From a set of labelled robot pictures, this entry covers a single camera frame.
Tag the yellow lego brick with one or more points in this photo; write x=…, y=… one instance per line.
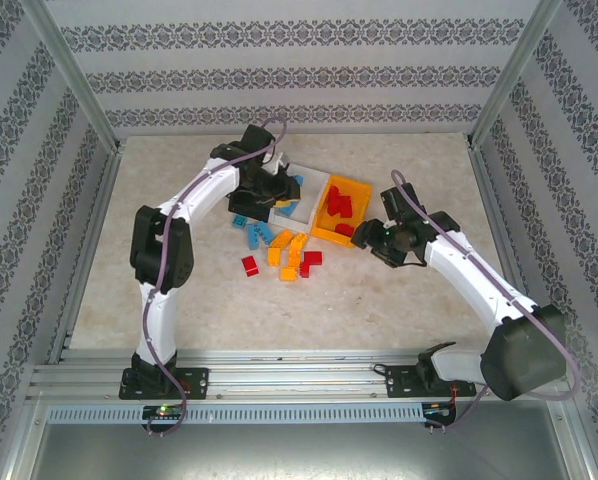
x=275, y=256
x=280, y=239
x=289, y=274
x=280, y=204
x=299, y=241
x=295, y=257

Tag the red lego brick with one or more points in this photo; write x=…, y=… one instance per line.
x=345, y=230
x=333, y=209
x=335, y=192
x=312, y=257
x=250, y=265
x=347, y=204
x=306, y=270

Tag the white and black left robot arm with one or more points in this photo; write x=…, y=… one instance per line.
x=161, y=250

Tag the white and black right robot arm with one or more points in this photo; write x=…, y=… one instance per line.
x=524, y=360

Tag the white plastic bin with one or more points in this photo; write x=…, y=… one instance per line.
x=309, y=185

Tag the black plastic bin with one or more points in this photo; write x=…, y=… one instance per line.
x=251, y=213

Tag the yellow plastic bin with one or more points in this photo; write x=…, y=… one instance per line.
x=329, y=234

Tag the right circuit board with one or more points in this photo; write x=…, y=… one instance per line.
x=439, y=410

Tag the circuit board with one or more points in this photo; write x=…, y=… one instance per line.
x=439, y=410
x=161, y=411

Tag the grey metal shelf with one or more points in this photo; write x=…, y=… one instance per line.
x=299, y=455

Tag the left circuit board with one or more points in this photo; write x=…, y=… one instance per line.
x=161, y=411

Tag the aluminium side rail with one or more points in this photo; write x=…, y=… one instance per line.
x=103, y=192
x=490, y=200

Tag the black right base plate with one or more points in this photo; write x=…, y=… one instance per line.
x=396, y=382

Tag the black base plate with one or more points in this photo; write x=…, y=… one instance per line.
x=196, y=382
x=396, y=382

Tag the aluminium mounting rail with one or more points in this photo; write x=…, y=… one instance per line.
x=289, y=380

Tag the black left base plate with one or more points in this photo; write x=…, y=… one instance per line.
x=196, y=382

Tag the aluminium frame post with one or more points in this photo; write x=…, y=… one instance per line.
x=515, y=65
x=79, y=80

